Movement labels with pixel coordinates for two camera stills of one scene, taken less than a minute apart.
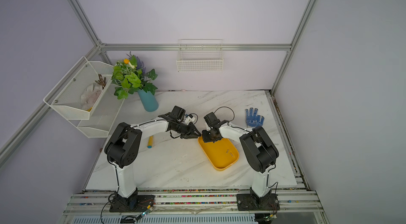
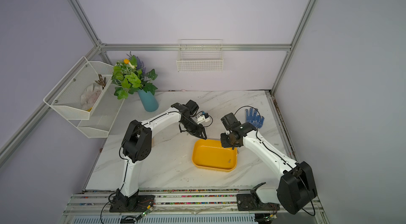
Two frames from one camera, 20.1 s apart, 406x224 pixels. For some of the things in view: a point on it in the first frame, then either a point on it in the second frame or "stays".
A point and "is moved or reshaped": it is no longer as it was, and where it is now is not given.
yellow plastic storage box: x=222 y=155 is moved or reshaped
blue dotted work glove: x=254 y=120 stays
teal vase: x=148 y=100 stays
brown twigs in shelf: x=101 y=81 stays
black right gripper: x=205 y=139 to x=224 y=142
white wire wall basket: x=200 y=55 stays
